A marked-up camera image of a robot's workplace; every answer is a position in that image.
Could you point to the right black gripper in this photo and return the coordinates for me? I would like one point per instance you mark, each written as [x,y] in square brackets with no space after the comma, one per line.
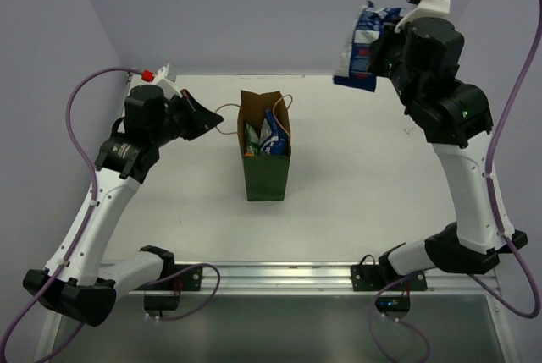
[382,51]

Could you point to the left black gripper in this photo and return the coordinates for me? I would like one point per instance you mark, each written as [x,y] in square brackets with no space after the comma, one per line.
[186,113]

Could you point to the green paper bag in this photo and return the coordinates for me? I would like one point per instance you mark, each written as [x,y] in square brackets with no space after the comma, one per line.
[265,176]

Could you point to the blue snack packet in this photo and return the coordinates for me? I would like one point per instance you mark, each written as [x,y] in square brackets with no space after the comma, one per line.
[352,70]
[273,139]

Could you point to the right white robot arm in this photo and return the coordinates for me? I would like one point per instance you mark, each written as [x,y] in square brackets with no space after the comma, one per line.
[456,120]

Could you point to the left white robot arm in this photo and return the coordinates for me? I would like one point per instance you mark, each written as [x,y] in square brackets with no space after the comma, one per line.
[73,283]

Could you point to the green snack packet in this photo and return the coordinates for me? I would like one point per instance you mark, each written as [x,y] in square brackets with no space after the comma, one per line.
[252,146]

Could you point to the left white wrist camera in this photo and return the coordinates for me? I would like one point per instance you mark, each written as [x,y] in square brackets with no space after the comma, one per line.
[165,78]

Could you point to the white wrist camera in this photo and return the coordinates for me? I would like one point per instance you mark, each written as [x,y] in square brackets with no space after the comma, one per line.
[165,78]
[424,8]

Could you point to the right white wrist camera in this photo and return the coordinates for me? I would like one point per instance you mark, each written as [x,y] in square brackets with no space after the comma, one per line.
[424,8]

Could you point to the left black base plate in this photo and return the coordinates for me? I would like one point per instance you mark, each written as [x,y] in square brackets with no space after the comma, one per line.
[165,296]

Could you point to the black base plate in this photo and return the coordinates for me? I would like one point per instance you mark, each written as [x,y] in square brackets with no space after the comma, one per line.
[368,276]
[165,296]

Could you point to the aluminium mounting rail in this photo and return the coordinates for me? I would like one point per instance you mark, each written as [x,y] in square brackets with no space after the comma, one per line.
[320,279]

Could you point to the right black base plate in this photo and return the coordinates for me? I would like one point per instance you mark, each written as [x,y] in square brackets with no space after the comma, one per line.
[368,276]

